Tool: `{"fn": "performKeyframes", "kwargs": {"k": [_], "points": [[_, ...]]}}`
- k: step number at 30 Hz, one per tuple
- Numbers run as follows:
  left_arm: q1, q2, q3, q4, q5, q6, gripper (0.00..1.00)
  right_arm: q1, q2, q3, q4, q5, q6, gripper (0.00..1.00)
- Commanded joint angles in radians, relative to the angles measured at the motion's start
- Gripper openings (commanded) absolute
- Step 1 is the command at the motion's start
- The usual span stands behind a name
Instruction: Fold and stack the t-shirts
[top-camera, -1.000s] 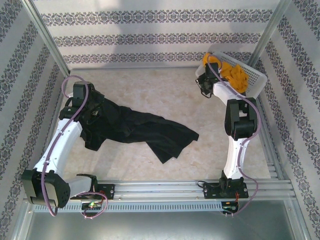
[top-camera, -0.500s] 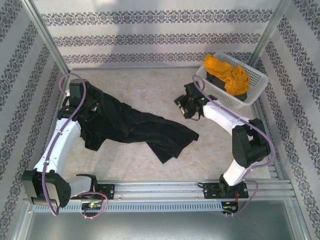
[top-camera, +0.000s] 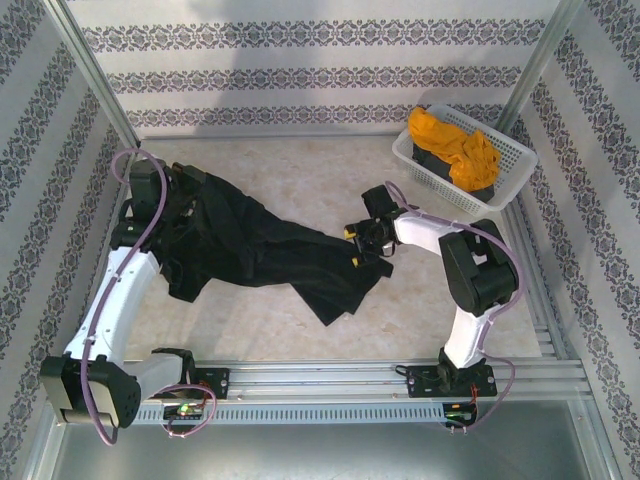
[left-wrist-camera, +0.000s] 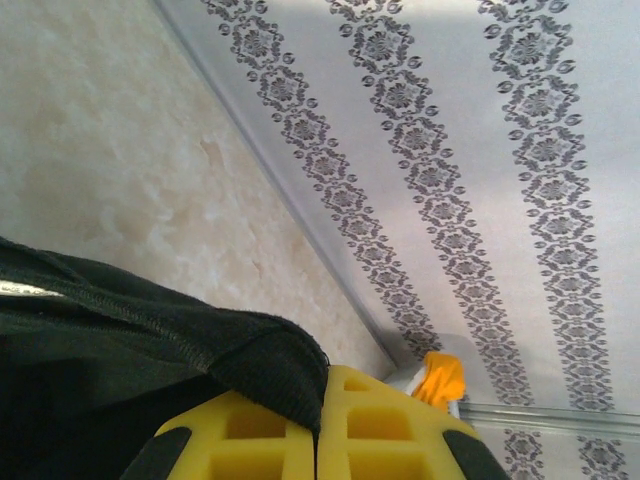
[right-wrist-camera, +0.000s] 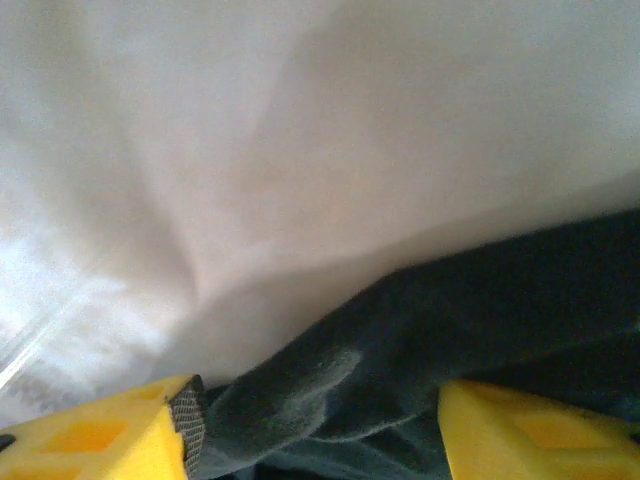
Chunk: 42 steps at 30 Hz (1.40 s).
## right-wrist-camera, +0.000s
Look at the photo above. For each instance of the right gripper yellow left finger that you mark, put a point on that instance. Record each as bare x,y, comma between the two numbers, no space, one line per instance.
100,440

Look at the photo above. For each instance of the black t-shirt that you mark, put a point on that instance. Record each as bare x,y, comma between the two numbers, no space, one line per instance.
450,325

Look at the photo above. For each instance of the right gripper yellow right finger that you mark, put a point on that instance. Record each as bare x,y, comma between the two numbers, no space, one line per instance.
540,440

